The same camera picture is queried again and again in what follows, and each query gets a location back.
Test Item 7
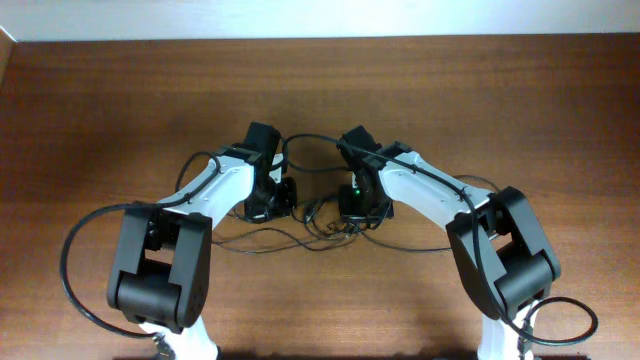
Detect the thin black USB cable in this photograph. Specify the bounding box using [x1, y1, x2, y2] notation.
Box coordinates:
[209, 199, 359, 255]

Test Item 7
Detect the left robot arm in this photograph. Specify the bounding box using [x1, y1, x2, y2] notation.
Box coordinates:
[107, 122, 296, 359]

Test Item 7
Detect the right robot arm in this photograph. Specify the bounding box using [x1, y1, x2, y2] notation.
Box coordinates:
[337, 126, 561, 359]

